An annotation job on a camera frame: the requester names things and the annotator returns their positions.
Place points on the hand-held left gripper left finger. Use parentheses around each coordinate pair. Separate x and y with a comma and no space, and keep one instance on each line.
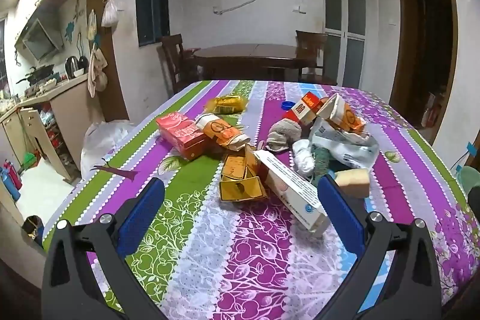
(139,215)

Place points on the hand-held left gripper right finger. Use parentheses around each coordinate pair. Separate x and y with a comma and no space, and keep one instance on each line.
(342,215)

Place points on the white cloth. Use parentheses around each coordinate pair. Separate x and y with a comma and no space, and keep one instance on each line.
(304,158)

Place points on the crushed orange white carton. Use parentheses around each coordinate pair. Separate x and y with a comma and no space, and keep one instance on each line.
(222,130)
(345,117)

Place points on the yellow sponge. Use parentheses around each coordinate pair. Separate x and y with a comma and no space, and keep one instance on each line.
(352,182)

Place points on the long white cardboard box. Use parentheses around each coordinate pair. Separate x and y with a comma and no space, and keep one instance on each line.
(288,188)

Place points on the white plastic package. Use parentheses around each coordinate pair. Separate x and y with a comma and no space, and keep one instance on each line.
(350,152)

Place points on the large white plastic bag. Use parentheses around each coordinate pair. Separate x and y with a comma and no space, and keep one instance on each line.
(103,143)

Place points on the pink drink carton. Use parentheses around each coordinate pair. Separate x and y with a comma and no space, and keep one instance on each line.
(180,133)

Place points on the grey sock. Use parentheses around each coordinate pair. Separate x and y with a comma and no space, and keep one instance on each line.
(281,134)

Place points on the striped floral tablecloth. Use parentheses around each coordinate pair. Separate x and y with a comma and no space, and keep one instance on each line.
(247,252)

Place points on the gold cardboard box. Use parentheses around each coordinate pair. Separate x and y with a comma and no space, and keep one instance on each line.
(240,189)
(234,166)

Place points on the red and white box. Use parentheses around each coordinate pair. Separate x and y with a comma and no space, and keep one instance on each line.
(302,110)

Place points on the blue bottle cap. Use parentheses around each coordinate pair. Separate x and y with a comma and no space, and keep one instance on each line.
(288,105)

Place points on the green dustpan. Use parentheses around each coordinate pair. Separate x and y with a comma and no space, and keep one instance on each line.
(30,159)

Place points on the kitchen counter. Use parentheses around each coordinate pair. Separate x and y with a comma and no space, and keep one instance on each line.
(67,106)

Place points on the red thermos bottle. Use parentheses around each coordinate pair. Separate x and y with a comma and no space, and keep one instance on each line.
(14,174)

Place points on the yellow snack wrapper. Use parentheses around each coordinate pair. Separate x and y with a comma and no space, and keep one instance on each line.
(227,104)

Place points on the hanging beige cloth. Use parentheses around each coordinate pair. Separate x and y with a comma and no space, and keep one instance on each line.
(98,70)

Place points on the white bowl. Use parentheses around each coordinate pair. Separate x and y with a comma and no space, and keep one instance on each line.
(79,72)

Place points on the black kettle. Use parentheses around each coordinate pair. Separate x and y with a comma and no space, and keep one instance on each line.
(71,66)

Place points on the wooden chair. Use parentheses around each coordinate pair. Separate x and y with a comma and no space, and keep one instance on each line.
(311,46)
(173,54)

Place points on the black wok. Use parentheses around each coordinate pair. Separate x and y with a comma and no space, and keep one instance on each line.
(39,74)

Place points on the round wooden dining table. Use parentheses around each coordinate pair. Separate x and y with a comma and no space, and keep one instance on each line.
(251,54)

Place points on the wooden doorway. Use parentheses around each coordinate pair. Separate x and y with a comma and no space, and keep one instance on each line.
(423,42)

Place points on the range hood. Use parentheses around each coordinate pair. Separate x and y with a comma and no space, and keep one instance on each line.
(39,40)

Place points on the glass double door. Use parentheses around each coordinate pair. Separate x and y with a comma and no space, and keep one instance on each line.
(344,12)

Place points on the hanging white plastic bag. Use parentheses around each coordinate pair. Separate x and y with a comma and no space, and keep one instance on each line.
(110,14)

